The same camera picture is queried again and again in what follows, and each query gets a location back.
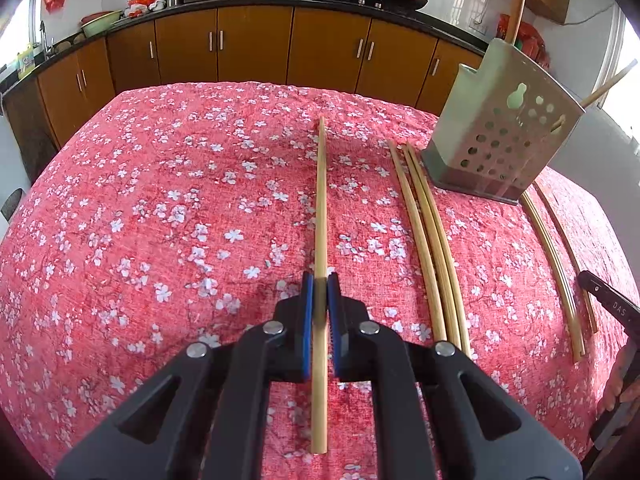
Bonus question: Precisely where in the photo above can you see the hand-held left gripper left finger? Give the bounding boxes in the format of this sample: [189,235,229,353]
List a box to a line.
[55,272,316,480]

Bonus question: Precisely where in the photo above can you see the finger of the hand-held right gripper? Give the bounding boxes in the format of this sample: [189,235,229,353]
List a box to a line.
[579,270,640,347]

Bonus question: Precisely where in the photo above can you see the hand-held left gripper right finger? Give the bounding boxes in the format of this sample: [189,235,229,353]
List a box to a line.
[326,271,584,480]

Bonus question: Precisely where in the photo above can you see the wooden chopstick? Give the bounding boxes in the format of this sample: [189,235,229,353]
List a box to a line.
[409,143,472,358]
[580,59,639,109]
[404,144,462,352]
[310,116,332,455]
[534,182,599,335]
[520,193,586,363]
[507,0,532,45]
[387,140,447,343]

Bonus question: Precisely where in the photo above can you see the grey perforated chopstick holder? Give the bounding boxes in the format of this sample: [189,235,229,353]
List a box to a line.
[419,37,585,206]

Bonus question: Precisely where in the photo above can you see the person's right hand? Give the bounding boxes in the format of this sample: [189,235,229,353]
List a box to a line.
[599,347,640,412]

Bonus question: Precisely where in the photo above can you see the red floral tablecloth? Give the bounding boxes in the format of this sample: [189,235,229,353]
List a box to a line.
[0,80,640,480]

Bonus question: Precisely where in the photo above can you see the brown wooden base cabinet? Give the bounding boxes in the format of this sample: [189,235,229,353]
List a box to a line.
[35,5,486,148]

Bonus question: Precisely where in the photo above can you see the black kitchen countertop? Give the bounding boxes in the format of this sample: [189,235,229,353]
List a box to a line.
[0,0,493,96]

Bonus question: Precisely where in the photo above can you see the red and white plastic bags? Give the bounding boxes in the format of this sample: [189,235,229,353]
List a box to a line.
[126,0,167,19]

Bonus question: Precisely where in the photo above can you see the green basin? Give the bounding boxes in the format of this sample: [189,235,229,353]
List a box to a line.
[81,10,124,39]

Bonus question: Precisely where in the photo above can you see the yellow detergent bottle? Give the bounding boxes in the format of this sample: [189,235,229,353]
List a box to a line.
[17,44,37,80]

